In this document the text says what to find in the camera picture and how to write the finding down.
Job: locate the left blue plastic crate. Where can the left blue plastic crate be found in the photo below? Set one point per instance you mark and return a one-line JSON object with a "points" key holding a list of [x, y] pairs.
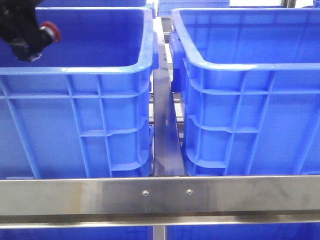
{"points": [[82, 109]]}

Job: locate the blue plastic crate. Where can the blue plastic crate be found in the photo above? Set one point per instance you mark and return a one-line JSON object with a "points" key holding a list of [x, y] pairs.
{"points": [[82, 109], [250, 82]]}

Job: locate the steel rack centre divider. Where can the steel rack centre divider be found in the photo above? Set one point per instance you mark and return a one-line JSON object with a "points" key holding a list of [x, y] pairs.
{"points": [[168, 160]]}

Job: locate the steel rack front rail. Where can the steel rack front rail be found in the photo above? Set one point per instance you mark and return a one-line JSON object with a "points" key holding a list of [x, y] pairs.
{"points": [[153, 201]]}

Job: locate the right blue plastic crate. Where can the right blue plastic crate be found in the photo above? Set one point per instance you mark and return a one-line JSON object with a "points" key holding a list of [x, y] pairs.
{"points": [[250, 82]]}

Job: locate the back left blue crate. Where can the back left blue crate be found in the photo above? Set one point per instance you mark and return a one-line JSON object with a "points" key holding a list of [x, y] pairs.
{"points": [[97, 3]]}

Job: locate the lower left blue crate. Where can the lower left blue crate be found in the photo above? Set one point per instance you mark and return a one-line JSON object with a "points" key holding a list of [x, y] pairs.
{"points": [[85, 233]]}

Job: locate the red push button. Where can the red push button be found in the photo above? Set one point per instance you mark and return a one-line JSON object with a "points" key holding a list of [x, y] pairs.
{"points": [[52, 30]]}

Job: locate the lower right blue crate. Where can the lower right blue crate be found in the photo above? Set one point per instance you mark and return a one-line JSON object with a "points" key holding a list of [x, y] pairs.
{"points": [[267, 231]]}

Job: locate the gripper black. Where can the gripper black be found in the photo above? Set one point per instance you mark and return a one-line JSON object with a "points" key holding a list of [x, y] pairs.
{"points": [[19, 28]]}

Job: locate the far blue crate low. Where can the far blue crate low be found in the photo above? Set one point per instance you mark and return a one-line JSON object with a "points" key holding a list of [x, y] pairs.
{"points": [[165, 7]]}

